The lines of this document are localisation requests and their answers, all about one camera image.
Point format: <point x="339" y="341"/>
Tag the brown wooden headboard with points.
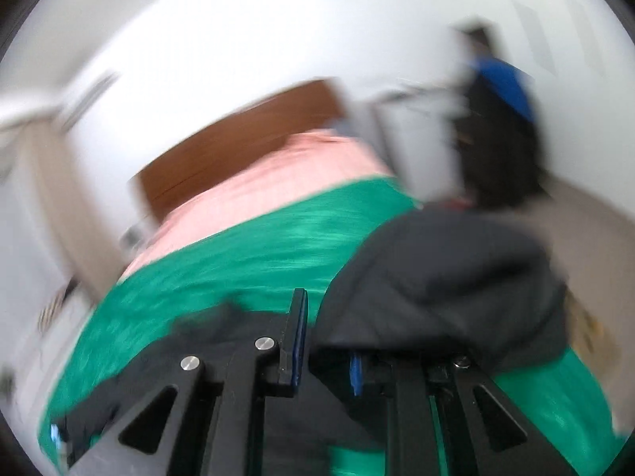
<point x="223" y="148"/>

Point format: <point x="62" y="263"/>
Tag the pink bed sheet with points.
<point x="278" y="178"/>

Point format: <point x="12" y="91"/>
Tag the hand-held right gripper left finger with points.
<point x="296" y="344"/>

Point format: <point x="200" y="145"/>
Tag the green blanket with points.
<point x="248" y="258"/>

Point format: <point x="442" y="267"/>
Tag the white cabinet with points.
<point x="421" y="148"/>

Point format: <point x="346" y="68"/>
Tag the beige curtain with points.
<point x="54" y="198"/>

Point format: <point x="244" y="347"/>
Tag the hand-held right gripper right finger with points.
<point x="356" y="374"/>

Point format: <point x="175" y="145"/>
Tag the dark grey garment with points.
<point x="446" y="277"/>

